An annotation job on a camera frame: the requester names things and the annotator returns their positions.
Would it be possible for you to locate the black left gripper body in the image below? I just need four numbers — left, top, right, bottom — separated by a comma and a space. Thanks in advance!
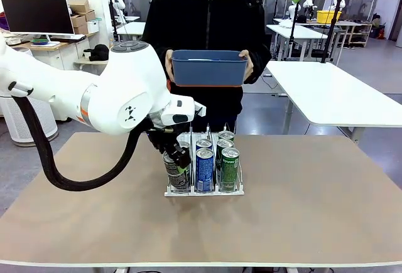
146, 125, 180, 158

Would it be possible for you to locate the blue plastic bin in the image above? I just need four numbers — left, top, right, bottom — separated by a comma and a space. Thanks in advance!
171, 50, 249, 88

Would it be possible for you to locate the person left forearm black sleeve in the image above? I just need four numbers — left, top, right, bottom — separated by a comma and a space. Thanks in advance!
246, 43, 273, 85

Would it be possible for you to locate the clear acrylic can dispenser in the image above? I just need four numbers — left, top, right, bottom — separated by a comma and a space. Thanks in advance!
164, 122, 245, 198

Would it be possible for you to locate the person right hand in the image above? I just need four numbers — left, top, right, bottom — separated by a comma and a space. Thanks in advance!
165, 50, 177, 84

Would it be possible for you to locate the person left hand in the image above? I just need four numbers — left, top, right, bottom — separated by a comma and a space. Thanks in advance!
238, 50, 254, 79

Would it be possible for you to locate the blue Pocari Sweat can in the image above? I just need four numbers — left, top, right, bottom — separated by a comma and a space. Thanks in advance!
195, 138, 214, 151
195, 147, 215, 192

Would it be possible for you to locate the yellow plastic bin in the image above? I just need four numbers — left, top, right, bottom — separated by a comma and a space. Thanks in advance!
316, 9, 342, 24

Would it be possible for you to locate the white background table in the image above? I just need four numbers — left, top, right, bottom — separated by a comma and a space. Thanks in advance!
115, 21, 147, 40
266, 24, 329, 63

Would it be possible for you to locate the wooden workbench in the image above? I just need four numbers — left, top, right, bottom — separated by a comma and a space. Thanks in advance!
337, 20, 374, 48

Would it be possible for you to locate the black tripod pole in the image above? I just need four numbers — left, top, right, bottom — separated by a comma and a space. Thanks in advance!
320, 0, 344, 64

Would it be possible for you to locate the person in black hooded jacket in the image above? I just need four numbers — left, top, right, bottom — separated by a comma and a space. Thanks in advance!
143, 0, 273, 136

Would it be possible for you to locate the black hat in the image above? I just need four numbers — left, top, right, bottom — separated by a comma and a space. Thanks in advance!
83, 43, 111, 62

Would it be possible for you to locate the small wooden side table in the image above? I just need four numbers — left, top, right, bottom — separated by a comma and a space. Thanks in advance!
73, 53, 111, 67

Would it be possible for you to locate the black keyboard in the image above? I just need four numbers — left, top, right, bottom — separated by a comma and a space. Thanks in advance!
50, 34, 87, 43

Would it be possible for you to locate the white air purifier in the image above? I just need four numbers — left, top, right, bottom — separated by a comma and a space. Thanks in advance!
0, 95, 60, 147

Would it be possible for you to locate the black computer monitor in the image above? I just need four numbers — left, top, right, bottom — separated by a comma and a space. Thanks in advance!
0, 0, 75, 35

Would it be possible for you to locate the black left arm cable sleeve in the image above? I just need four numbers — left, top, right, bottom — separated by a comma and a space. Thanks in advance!
8, 81, 153, 193

